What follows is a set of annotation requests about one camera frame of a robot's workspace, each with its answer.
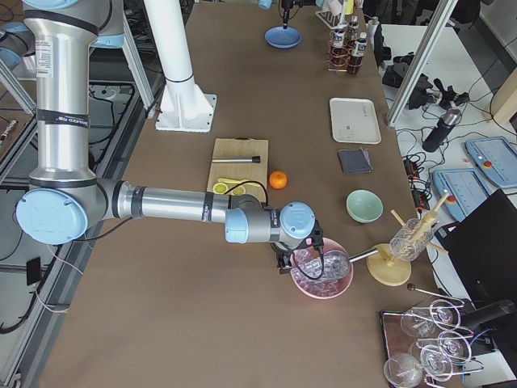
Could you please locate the aluminium frame post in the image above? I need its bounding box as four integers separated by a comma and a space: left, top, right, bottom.
386, 0, 458, 128

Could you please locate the white plastic tray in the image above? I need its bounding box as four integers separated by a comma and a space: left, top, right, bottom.
330, 97, 381, 145

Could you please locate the blue ceramic plate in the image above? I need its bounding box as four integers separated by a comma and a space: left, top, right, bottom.
264, 27, 301, 49

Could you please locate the dark bottle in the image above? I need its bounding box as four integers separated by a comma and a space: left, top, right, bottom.
330, 24, 347, 70
347, 32, 368, 74
347, 15, 359, 44

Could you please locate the dark bottle front right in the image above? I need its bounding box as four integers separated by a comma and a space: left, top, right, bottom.
347, 32, 368, 74

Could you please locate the lower teach pendant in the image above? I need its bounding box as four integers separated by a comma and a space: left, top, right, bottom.
432, 168, 492, 221

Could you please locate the yellow plastic knife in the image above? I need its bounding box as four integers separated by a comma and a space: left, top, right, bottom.
216, 178, 261, 188

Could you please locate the metal ice scoop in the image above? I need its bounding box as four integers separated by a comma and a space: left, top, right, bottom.
321, 248, 379, 281

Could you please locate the black thermos flask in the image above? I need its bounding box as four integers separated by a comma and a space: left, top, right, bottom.
422, 108, 462, 152

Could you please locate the left lemon half slice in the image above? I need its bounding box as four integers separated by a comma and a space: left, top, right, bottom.
212, 182, 229, 195

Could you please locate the dark bottle rear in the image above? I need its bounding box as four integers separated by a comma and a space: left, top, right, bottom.
347, 15, 359, 44

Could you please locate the right lemon half slice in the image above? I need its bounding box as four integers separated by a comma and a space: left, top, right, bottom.
230, 186, 246, 196

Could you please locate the dark grey folded cloth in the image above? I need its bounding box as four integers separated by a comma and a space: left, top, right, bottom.
338, 148, 373, 174

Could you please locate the martini glass bottom left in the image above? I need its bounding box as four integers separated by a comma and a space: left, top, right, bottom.
384, 353, 423, 387

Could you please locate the black monitor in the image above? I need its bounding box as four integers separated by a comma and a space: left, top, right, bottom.
439, 189, 516, 302

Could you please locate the clear textured glass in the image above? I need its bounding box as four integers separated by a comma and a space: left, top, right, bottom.
389, 218, 433, 262

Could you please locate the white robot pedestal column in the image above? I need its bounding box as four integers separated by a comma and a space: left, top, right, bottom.
145, 0, 216, 133

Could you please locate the wooden cutting board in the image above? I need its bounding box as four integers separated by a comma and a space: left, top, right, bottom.
207, 138, 269, 192

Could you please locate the green ceramic bowl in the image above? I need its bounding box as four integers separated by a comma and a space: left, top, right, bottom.
346, 189, 384, 223

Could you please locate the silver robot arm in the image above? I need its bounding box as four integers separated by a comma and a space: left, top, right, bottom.
257, 0, 304, 29
15, 1, 324, 273

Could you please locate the upper teach pendant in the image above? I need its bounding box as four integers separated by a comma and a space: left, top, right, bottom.
464, 137, 516, 188

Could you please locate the lemon half slice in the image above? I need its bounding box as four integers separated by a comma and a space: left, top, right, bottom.
230, 186, 246, 196
212, 182, 229, 195

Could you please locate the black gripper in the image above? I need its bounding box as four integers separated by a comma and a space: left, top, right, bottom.
273, 220, 324, 274
278, 0, 303, 29

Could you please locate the copper wire bottle rack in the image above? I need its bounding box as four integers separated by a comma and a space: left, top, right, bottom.
327, 30, 360, 74

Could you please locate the cocktail glass rack tray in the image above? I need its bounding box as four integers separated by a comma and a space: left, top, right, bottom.
380, 297, 485, 387

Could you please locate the dark bottle front left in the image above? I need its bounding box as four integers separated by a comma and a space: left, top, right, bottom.
330, 24, 347, 70

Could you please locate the metal muddler rod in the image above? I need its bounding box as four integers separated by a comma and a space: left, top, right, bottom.
212, 155, 261, 163

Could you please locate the wooden glass drying stand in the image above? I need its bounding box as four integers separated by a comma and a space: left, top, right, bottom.
366, 192, 448, 286

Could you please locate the pink bowl of ice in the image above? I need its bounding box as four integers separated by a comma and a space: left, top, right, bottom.
290, 238, 354, 299

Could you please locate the orange mandarin fruit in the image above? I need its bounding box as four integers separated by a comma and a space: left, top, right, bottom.
268, 171, 288, 190

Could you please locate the teach pendant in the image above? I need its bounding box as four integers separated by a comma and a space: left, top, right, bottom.
464, 137, 516, 188
432, 168, 492, 221

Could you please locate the martini glass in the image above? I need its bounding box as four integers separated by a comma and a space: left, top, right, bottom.
384, 353, 423, 387
401, 308, 436, 339

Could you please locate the martini glass upper left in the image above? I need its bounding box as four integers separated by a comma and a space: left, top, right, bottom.
401, 308, 436, 339

